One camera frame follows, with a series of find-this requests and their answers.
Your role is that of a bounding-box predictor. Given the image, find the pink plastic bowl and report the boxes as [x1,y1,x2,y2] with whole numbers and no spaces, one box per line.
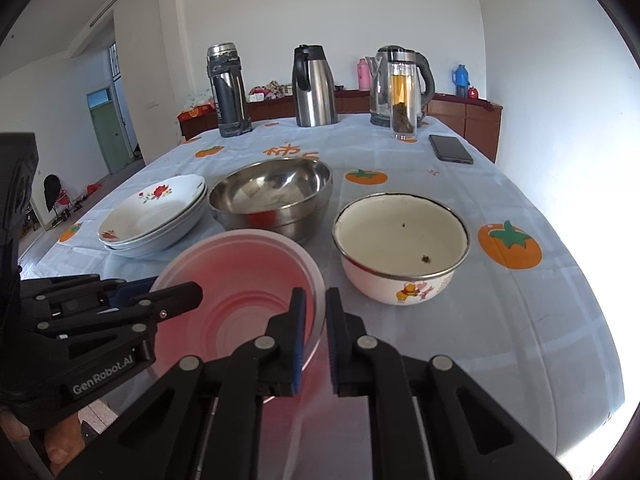
[151,230,328,401]

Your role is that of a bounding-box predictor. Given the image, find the person's left hand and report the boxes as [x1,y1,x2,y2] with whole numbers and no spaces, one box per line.
[0,408,84,478]

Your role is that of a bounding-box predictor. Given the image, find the black chair with red items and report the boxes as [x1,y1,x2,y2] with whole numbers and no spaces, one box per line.
[43,174,82,228]

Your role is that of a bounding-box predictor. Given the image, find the red flower white plate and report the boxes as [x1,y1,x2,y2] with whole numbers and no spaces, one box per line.
[98,174,206,250]

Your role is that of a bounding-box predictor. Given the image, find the white enamel cartoon bowl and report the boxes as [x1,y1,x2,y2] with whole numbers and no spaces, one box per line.
[332,193,471,306]

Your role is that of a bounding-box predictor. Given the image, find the persimmon print tablecloth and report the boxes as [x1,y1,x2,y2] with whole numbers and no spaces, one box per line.
[25,115,625,455]

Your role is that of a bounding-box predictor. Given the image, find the stainless steel bowl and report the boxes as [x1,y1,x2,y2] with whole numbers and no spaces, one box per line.
[208,157,333,243]

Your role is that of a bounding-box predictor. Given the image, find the green door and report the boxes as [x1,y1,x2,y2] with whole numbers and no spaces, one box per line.
[87,87,134,174]

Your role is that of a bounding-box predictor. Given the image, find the black smartphone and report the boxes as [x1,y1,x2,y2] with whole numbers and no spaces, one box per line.
[428,134,474,165]

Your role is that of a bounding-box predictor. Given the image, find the black large thermos flask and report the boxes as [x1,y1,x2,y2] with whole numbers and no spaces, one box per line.
[207,42,253,138]

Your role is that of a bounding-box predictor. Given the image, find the dark wooden sideboard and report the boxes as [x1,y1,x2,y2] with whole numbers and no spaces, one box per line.
[178,90,502,162]

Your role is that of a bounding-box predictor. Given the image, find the pink thermos bottle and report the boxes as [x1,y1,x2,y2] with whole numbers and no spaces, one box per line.
[357,58,371,91]

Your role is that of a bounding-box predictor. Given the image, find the stainless electric kettle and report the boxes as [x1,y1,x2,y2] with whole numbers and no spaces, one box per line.
[366,46,435,136]

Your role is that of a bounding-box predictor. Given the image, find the glass tea bottle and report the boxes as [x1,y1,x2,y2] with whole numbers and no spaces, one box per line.
[388,62,419,140]

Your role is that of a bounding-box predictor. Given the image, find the blue thermos jug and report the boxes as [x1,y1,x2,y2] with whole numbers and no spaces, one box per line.
[451,64,470,98]

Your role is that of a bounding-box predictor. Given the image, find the steel carafe black handle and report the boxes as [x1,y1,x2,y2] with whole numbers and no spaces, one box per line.
[292,44,338,128]

